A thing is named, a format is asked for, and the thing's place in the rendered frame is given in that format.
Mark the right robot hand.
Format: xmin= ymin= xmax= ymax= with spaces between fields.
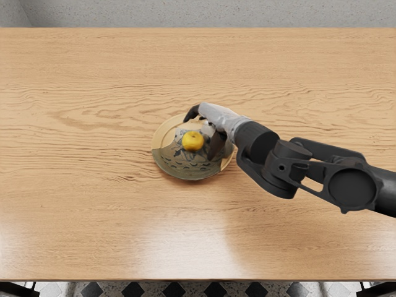
xmin=183 ymin=102 xmax=252 ymax=161

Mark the yellow round fruit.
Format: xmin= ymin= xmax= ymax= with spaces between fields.
xmin=181 ymin=131 xmax=205 ymax=152

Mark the patterned ceramic plate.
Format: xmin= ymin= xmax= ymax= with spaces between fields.
xmin=151 ymin=113 xmax=235 ymax=181

